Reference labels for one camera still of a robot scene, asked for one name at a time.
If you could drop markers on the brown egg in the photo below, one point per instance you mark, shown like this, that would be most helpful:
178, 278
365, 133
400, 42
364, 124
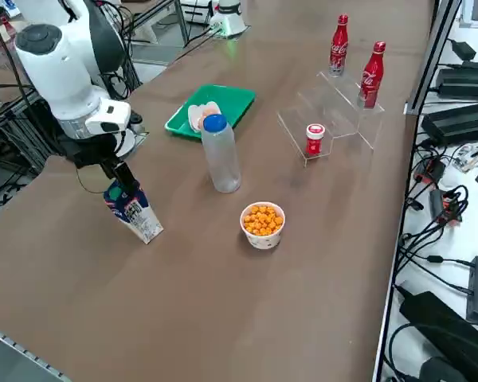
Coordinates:
210, 110
200, 123

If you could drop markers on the green plastic tray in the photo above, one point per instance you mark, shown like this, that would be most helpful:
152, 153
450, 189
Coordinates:
227, 99

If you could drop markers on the small black power adapter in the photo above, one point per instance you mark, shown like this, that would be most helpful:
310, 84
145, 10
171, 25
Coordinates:
462, 48

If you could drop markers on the large black power adapter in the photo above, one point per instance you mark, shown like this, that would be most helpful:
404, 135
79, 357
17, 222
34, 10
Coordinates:
442, 330

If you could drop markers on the small red jar white lid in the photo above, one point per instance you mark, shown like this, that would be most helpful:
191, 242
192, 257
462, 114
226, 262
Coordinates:
315, 139

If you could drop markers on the aluminium frame post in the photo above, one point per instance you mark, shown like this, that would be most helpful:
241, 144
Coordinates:
430, 59

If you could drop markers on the white cup of orange popcorn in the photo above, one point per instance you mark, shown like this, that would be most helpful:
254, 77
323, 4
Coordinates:
263, 223

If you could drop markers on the red cola bottle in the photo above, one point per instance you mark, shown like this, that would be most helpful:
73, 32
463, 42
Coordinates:
371, 77
338, 44

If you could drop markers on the clear bottle blue cap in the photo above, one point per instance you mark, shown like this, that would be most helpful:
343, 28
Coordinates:
221, 159

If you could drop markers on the clear acrylic display stand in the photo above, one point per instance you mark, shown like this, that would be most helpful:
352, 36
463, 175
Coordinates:
342, 115

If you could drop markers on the blue white milk carton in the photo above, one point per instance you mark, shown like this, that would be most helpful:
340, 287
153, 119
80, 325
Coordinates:
137, 217

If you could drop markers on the red black connector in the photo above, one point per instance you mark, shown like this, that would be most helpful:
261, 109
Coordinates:
448, 207

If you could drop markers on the white egg container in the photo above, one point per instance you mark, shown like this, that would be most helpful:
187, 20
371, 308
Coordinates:
193, 113

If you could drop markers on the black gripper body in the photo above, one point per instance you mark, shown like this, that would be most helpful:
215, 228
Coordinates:
89, 153

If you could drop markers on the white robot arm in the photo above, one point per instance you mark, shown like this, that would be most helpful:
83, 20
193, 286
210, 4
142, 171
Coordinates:
231, 16
59, 71

